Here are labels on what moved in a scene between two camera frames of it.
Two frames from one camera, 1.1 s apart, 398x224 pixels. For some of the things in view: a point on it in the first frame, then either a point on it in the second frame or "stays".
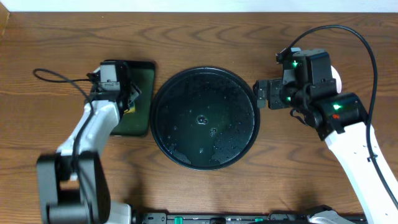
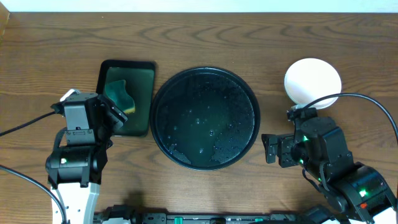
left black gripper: x=130 y=95 -> x=115 y=113
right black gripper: x=274 y=93 -> x=277 y=149
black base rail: x=272 y=218 stays
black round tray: x=204 y=118 stays
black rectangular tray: x=142 y=74 stays
